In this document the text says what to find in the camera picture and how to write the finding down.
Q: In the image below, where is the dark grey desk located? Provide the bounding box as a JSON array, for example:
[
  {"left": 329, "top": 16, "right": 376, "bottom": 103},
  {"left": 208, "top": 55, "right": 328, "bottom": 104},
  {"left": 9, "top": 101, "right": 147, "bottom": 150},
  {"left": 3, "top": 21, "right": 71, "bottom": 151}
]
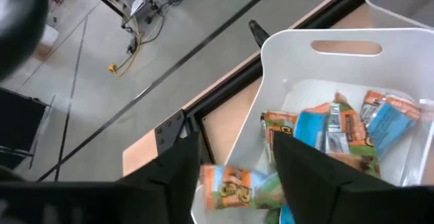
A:
[{"left": 0, "top": 87, "right": 52, "bottom": 170}]

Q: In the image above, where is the blue granola bar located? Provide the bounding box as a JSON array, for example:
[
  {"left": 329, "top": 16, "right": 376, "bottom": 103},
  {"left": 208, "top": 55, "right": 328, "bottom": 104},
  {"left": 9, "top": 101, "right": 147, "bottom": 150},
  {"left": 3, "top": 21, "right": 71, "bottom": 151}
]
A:
[
  {"left": 359, "top": 90, "right": 423, "bottom": 157},
  {"left": 264, "top": 203, "right": 296, "bottom": 224},
  {"left": 293, "top": 102, "right": 332, "bottom": 150}
]

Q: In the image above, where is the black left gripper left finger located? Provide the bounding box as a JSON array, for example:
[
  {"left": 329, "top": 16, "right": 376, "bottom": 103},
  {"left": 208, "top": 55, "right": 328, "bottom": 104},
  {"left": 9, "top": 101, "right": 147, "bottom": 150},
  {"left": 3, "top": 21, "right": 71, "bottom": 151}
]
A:
[{"left": 117, "top": 131, "right": 203, "bottom": 224}]

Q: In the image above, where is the orange green granola bar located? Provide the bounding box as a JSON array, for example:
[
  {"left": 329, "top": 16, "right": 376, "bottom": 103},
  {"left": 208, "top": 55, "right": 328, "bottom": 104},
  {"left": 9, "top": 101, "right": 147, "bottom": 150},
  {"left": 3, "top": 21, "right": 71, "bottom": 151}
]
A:
[
  {"left": 260, "top": 111, "right": 299, "bottom": 166},
  {"left": 199, "top": 164, "right": 286, "bottom": 211}
]

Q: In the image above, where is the frosted plastic container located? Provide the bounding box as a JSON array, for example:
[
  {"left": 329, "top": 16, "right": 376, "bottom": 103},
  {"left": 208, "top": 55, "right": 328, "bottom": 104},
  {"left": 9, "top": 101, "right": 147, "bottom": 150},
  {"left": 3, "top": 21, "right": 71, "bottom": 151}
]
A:
[{"left": 363, "top": 0, "right": 434, "bottom": 31}]

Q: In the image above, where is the metal equipment cart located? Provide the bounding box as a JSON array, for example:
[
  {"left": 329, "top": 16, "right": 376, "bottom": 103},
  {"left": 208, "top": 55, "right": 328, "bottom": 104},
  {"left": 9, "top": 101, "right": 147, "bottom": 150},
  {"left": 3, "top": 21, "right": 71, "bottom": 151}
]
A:
[{"left": 77, "top": 0, "right": 204, "bottom": 26}]

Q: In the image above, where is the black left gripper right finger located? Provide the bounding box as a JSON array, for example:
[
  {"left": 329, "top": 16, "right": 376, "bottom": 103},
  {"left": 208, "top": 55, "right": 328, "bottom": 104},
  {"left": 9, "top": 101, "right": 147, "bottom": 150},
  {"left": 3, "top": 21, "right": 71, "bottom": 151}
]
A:
[{"left": 272, "top": 131, "right": 345, "bottom": 224}]

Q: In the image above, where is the white plastic bin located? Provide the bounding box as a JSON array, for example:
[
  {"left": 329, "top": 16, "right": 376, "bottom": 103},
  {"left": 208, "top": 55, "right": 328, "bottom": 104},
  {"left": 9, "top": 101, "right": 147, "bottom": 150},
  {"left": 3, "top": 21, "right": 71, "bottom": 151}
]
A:
[{"left": 191, "top": 28, "right": 434, "bottom": 224}]

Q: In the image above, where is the blue orange snack bag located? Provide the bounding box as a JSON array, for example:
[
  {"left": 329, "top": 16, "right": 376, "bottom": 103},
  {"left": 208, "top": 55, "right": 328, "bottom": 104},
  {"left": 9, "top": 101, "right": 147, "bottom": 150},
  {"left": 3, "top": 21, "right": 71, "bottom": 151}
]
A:
[{"left": 325, "top": 92, "right": 381, "bottom": 178}]

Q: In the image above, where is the black frame bracket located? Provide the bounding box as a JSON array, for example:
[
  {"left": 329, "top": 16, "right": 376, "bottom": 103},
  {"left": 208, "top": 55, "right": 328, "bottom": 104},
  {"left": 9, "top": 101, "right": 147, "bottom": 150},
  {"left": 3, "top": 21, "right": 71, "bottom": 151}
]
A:
[{"left": 249, "top": 19, "right": 271, "bottom": 48}]

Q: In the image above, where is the yellow cable with plug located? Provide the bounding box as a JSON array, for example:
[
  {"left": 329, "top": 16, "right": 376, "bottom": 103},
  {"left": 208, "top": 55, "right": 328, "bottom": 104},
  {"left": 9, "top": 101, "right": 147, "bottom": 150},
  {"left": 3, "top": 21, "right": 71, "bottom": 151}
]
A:
[{"left": 107, "top": 30, "right": 143, "bottom": 78}]

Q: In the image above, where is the black aluminium table frame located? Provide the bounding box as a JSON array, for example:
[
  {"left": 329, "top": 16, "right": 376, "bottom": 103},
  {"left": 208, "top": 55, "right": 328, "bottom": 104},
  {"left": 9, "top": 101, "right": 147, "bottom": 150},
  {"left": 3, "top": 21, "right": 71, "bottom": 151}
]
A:
[{"left": 154, "top": 0, "right": 374, "bottom": 166}]

